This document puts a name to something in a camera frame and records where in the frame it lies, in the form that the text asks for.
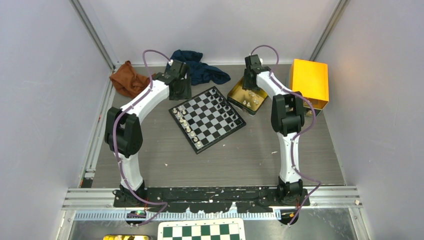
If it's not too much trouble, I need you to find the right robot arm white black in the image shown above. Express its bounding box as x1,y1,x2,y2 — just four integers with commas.
243,54,305,206

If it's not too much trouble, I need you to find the dark blue cloth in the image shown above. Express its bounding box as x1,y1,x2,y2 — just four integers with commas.
170,49,231,86

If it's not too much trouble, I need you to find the yellow drawer box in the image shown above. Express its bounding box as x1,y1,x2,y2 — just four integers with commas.
288,59,330,111

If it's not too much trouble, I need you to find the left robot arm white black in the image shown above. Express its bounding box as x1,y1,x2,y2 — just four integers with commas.
104,60,192,207

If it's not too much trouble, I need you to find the green white checkered board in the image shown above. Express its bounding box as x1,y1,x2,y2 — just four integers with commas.
157,218,246,240

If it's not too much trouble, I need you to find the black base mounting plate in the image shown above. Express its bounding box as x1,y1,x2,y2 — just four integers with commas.
113,186,308,214

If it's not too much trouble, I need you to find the orange brown cloth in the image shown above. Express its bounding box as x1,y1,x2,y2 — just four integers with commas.
109,60,150,99

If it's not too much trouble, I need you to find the black white chessboard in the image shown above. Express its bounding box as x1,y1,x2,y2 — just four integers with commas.
168,86,246,154

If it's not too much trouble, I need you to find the gold tin tray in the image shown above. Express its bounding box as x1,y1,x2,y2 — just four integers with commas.
227,77,268,116

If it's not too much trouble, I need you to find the gold object bottom edge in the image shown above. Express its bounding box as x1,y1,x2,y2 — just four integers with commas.
103,234,152,240

